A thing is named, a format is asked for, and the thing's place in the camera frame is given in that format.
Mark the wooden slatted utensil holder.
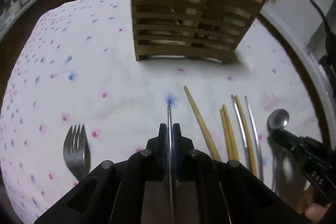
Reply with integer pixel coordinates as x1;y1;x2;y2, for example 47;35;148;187
130;0;269;65

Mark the metal fork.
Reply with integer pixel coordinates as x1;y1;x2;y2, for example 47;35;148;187
62;124;91;183

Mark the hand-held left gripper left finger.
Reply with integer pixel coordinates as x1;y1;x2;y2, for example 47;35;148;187
34;123;171;224

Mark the floral white tablecloth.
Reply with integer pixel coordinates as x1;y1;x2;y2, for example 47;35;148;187
0;0;319;224

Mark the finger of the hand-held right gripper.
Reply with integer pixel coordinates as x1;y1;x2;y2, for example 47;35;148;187
271;129;306;155

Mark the metal chopstick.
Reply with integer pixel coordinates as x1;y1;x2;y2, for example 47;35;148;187
244;96;264;182
230;94;249;161
167;105;174;224

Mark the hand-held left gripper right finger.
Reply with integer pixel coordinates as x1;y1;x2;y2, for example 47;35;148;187
171;123;306;224

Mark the metal spoon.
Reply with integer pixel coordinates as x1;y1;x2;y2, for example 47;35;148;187
267;109;290;192

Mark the person's right hand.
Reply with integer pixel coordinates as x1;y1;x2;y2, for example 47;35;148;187
303;202;336;224

